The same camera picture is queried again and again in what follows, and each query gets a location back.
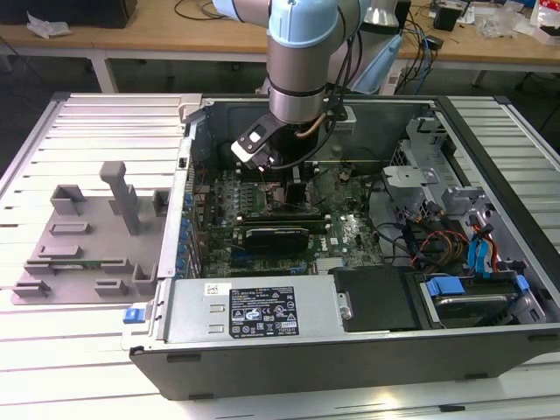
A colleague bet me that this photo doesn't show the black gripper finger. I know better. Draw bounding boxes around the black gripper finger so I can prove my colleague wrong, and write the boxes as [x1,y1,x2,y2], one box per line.
[283,166,307,207]

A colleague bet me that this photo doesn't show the metal socket cover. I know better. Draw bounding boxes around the metal socket cover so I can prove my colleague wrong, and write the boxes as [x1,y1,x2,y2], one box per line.
[305,167,343,207]

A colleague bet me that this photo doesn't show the CPU socket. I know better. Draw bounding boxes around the CPU socket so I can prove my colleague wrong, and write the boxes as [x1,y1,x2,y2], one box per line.
[262,181,314,214]

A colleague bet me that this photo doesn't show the black RAM slot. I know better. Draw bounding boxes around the black RAM slot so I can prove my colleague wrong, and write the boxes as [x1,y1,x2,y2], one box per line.
[238,210,330,218]
[239,219,333,228]
[238,214,332,222]
[235,169,319,177]
[236,173,319,181]

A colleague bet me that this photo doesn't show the black graphics card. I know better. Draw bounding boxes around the black graphics card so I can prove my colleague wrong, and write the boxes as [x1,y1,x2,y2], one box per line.
[241,223,310,255]

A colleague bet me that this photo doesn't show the silver finned heatsink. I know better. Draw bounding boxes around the silver finned heatsink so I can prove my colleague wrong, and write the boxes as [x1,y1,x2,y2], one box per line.
[315,256,349,273]

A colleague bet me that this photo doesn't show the green motherboard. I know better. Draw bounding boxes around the green motherboard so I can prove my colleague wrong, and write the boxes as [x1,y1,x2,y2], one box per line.
[192,164,389,279]

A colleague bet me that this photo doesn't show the silver drive cage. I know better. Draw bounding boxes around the silver drive cage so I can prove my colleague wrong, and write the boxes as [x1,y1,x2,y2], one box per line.
[380,115,465,224]

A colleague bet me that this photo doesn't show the black plastic cover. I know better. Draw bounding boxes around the black plastic cover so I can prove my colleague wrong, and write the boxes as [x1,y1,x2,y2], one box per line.
[327,266,421,333]

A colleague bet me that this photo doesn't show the silver power supply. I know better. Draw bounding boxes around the silver power supply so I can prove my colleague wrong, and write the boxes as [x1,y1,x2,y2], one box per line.
[161,276,351,345]

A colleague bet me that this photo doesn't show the wooden desk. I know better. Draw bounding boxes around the wooden desk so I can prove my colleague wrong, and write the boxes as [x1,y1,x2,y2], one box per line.
[0,0,560,95]

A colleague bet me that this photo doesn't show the black desktop box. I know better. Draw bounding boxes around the black desktop box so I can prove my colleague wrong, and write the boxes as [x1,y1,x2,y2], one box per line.
[393,0,413,34]

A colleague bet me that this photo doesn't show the open black PC case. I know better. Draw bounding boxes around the open black PC case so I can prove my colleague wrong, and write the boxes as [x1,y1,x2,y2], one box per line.
[120,94,560,402]

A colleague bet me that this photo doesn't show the small black container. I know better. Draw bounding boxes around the small black container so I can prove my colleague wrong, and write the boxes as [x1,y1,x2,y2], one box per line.
[432,0,461,32]

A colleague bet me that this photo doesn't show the hard disk in blue carrier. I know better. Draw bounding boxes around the hard disk in blue carrier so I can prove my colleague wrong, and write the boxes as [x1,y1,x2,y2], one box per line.
[419,273,533,329]

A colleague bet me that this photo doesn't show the grey parts rack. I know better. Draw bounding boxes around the grey parts rack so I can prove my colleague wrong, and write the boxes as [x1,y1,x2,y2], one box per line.
[9,160,172,306]

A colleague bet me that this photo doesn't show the green RAM stick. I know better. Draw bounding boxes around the green RAM stick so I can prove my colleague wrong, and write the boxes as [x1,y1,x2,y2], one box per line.
[26,260,128,270]

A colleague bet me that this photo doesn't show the clear plastic bags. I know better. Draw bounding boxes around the clear plastic bags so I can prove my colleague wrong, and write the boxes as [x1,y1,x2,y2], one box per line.
[479,6,533,39]

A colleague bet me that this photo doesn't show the black equipment case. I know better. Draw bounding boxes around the black equipment case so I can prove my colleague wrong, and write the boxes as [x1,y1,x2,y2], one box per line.
[0,0,139,27]

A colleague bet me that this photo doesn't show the white crumpled plastic bag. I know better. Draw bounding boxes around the white crumpled plastic bag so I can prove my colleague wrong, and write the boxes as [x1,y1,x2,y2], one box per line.
[25,15,74,40]

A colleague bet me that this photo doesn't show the red and white package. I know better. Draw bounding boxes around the red and white package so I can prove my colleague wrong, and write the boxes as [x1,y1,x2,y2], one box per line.
[531,0,560,45]

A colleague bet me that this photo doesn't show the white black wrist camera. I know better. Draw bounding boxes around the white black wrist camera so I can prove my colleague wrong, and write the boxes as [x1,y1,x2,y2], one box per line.
[230,114,282,172]

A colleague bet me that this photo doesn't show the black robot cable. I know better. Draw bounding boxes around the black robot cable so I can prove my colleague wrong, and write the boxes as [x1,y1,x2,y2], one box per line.
[323,32,364,106]

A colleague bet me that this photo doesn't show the grey case corner bracket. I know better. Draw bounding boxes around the grey case corner bracket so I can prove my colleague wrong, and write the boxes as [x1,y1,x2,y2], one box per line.
[178,94,205,123]

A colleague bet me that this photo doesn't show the coloured power wire bundle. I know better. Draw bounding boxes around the coloured power wire bundle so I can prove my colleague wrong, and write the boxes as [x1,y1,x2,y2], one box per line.
[410,229,473,268]

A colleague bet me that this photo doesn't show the blue network cable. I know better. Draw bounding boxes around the blue network cable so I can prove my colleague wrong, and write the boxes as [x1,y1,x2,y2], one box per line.
[410,17,434,95]

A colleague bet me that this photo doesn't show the silver metal bracket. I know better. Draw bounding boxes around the silver metal bracket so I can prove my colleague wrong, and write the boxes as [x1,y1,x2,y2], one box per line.
[441,185,504,246]

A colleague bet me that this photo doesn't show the blue flat data cable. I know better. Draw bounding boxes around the blue flat data cable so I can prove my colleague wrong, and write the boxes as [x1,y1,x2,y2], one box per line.
[465,222,495,281]

